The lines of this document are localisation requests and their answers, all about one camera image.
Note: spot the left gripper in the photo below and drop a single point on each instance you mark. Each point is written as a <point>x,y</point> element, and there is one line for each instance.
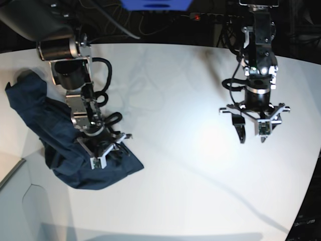
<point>256,107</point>

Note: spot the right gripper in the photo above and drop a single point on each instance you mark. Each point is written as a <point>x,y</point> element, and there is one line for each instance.
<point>108,144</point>

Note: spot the dark blue t-shirt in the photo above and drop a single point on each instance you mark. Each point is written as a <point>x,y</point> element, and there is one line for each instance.
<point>50,120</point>

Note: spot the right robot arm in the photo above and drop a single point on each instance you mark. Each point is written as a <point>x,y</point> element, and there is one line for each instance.
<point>69,55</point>

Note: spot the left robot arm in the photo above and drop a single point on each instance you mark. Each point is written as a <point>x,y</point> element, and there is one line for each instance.
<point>259,63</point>

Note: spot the black power strip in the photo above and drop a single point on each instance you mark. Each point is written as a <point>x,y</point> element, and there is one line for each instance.
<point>214,18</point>

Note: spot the blue box overhead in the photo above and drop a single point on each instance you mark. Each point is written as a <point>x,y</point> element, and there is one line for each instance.
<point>156,5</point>

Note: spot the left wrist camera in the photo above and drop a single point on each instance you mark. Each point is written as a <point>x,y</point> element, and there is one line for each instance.
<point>263,129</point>

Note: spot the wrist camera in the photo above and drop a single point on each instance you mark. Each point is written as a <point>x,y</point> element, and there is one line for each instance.
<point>263,129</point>
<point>95,163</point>

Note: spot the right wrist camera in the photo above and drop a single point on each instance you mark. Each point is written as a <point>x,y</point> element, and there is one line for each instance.
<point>95,163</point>

